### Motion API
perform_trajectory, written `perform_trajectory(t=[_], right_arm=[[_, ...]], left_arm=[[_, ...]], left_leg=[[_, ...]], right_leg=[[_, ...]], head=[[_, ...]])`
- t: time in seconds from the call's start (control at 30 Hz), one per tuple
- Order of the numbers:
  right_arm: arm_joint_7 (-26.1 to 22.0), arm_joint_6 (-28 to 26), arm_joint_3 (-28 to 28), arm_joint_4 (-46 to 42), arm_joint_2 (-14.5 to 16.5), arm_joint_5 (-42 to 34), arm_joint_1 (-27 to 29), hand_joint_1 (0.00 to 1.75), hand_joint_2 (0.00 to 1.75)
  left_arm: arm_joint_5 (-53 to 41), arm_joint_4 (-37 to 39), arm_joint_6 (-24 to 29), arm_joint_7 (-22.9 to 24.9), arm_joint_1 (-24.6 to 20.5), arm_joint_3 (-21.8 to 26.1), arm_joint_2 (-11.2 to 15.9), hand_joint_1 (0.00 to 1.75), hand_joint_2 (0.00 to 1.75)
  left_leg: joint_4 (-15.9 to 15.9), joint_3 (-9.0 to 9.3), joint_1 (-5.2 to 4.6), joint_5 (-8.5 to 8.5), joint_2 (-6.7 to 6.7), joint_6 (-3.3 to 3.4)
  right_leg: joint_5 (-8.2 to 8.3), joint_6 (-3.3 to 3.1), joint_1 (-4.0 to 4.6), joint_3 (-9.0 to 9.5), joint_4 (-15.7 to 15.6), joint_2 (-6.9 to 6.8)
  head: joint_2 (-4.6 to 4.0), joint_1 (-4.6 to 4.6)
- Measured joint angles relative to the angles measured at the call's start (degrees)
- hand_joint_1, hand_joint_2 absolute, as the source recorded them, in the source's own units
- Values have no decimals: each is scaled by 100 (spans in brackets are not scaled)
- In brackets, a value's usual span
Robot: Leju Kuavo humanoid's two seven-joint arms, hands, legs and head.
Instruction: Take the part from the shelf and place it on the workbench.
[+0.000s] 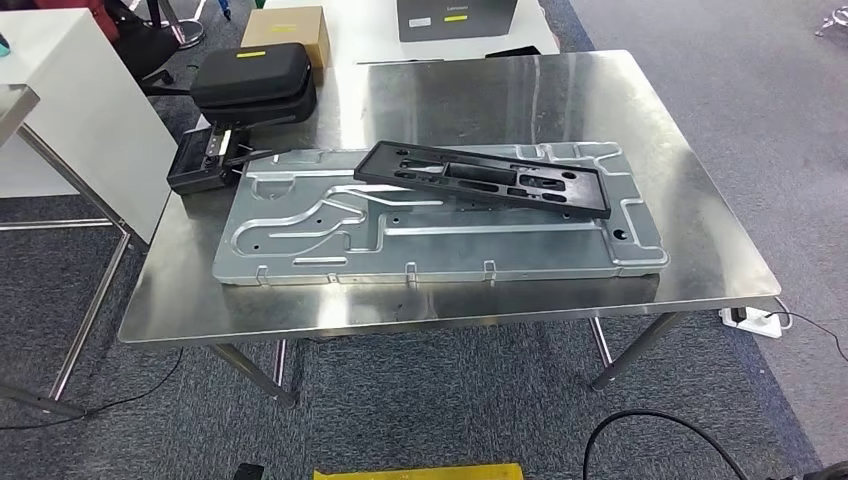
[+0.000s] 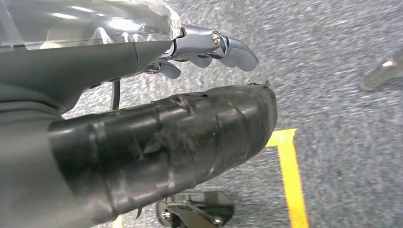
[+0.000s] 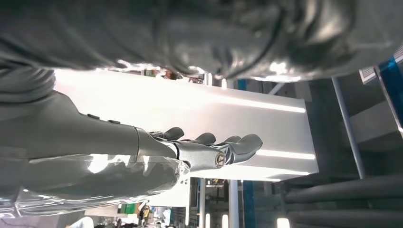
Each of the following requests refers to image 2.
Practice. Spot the yellow floor tape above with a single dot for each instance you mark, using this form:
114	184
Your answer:
291	182

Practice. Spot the black robot foot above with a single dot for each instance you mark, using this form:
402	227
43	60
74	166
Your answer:
195	210

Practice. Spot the steel workbench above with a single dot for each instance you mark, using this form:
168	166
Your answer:
382	72

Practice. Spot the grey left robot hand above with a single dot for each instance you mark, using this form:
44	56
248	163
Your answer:
94	63

